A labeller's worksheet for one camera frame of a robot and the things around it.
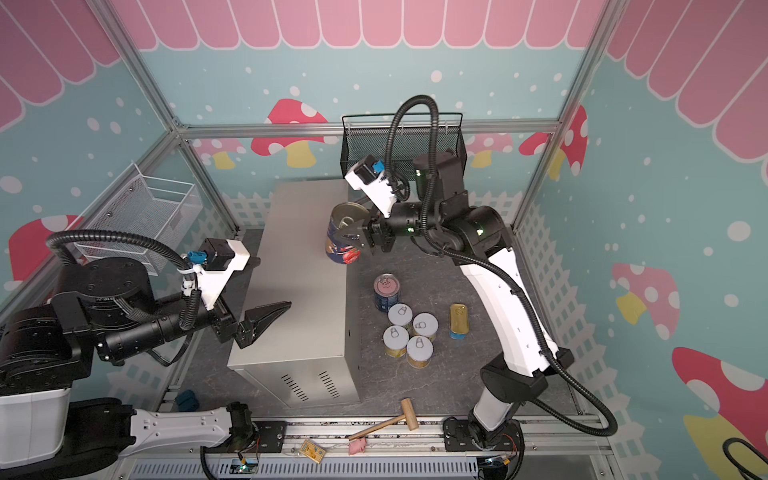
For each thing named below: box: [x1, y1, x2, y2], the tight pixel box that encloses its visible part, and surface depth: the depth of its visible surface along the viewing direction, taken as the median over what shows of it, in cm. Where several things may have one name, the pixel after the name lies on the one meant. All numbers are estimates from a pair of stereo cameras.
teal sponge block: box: [175, 390, 199, 412], surface depth 81 cm
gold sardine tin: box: [449, 303, 470, 339], surface depth 94 cm
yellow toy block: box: [300, 440, 326, 464], surface depth 73 cm
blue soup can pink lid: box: [373, 273, 400, 312], surface depth 93 cm
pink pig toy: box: [349, 437, 367, 455], surface depth 73 cm
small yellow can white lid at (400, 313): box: [387, 302, 413, 326], surface depth 92 cm
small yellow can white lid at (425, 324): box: [412, 311, 440, 341], surface depth 90 cm
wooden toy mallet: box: [348, 398, 419, 441], surface depth 78 cm
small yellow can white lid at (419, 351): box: [406, 335, 434, 369], surface depth 86 cm
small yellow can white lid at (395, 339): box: [382, 324, 410, 359], surface depth 87 cm
